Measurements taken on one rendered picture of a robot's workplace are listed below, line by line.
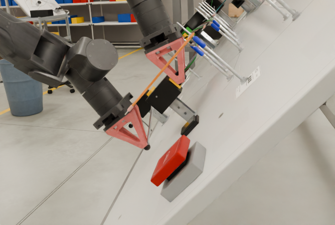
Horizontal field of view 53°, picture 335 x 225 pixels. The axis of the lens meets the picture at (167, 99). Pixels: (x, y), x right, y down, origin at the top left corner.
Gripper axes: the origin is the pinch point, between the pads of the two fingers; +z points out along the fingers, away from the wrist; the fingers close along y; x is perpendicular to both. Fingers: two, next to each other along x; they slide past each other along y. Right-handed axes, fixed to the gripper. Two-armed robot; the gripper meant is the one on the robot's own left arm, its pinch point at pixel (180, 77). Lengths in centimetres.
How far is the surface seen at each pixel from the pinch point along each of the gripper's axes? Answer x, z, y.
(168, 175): 2.3, 6.4, -27.4
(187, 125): 1.4, 7.1, -7.3
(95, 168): 112, 57, 175
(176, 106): 2.7, 4.6, -0.8
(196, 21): -6, -9, 67
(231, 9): -72, -11, 688
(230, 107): -6.6, 4.7, -16.7
